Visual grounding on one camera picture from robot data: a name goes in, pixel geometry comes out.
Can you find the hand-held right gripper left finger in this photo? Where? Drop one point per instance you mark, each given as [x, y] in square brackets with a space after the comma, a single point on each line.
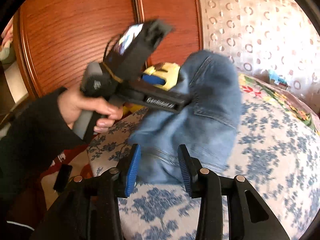
[132, 172]

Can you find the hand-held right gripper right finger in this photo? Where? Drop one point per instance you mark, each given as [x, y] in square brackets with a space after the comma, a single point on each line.
[185, 172]

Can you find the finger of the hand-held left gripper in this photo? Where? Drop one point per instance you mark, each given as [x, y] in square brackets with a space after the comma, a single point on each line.
[153, 80]
[180, 102]

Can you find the blue denim pants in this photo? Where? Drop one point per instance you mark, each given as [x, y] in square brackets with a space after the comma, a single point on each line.
[207, 110]

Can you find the person's left forearm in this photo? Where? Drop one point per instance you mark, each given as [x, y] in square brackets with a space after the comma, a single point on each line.
[30, 140]

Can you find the person's left hand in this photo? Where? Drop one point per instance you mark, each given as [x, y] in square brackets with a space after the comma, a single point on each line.
[70, 105]

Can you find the yellow plush toy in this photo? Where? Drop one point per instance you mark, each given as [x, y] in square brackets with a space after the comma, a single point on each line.
[172, 72]

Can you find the wooden louvred wardrobe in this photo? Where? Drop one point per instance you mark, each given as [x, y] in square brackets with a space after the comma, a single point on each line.
[62, 30]

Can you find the blue and white bedsheet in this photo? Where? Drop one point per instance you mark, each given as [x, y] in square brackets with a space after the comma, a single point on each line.
[262, 155]

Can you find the floral blanket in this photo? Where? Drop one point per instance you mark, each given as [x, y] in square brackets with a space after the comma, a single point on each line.
[275, 92]

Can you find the box with teal items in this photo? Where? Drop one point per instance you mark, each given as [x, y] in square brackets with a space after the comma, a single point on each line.
[277, 80]

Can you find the circle patterned curtain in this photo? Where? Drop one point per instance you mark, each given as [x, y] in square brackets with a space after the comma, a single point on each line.
[250, 17]

